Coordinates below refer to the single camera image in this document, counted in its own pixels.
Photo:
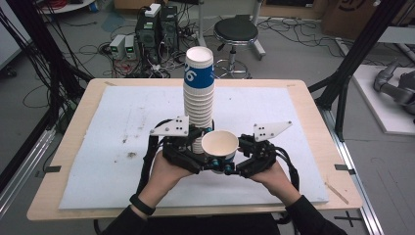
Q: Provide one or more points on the white foam mat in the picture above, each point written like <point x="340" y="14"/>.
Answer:
<point x="104" y="176"/>

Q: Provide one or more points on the black metal frame post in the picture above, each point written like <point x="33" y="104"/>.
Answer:
<point x="39" y="49"/>
<point x="359" y="49"/>

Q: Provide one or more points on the black tape strip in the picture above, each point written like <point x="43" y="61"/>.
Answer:
<point x="344" y="168"/>
<point x="52" y="169"/>

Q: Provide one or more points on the thin wooden stick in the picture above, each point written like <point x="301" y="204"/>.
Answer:
<point x="336" y="193"/>

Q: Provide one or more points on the blue banded paper cup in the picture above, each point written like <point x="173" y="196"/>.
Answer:
<point x="220" y="143"/>

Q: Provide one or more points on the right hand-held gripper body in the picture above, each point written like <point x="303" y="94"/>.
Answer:
<point x="261" y="156"/>

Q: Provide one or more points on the white adapter box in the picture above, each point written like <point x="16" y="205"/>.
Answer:
<point x="152" y="9"/>

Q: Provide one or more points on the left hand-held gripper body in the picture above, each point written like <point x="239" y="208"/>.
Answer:
<point x="177" y="150"/>

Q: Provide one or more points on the white floor board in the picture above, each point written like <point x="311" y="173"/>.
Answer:
<point x="375" y="98"/>

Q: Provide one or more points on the brown cardboard box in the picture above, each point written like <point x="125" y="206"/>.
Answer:
<point x="355" y="16"/>

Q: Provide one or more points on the stack of white paper cups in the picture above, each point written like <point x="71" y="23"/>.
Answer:
<point x="199" y="98"/>

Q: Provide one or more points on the person's right hand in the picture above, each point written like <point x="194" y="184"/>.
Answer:
<point x="277" y="182"/>

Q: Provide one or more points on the black computer tower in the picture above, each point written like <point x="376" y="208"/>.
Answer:
<point x="148" y="36"/>
<point x="169" y="27"/>

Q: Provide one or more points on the black round stool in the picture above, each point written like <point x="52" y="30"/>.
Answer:
<point x="235" y="30"/>

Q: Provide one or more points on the person's left hand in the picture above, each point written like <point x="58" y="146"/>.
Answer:
<point x="166" y="179"/>

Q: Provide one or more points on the black wristband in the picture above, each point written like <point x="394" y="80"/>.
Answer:
<point x="142" y="205"/>

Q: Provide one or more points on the grey power supply unit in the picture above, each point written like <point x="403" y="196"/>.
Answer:
<point x="117" y="45"/>
<point x="130" y="47"/>

